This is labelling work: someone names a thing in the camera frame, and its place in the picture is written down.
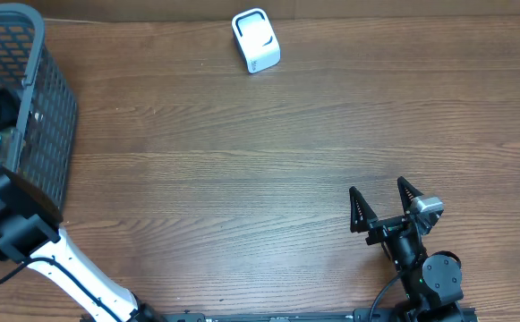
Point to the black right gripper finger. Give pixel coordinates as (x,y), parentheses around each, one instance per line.
(407,194)
(362,217)

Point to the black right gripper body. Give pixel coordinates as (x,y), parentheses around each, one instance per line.
(404,249)

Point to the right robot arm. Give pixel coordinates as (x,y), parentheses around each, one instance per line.
(426,287)

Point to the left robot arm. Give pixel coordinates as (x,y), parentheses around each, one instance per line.
(32,235)

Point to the white barcode scanner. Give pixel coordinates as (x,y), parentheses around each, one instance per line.
(256,40)

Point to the grey plastic shopping basket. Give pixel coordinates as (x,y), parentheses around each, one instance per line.
(41,143)

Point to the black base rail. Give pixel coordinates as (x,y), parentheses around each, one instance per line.
(286,317)

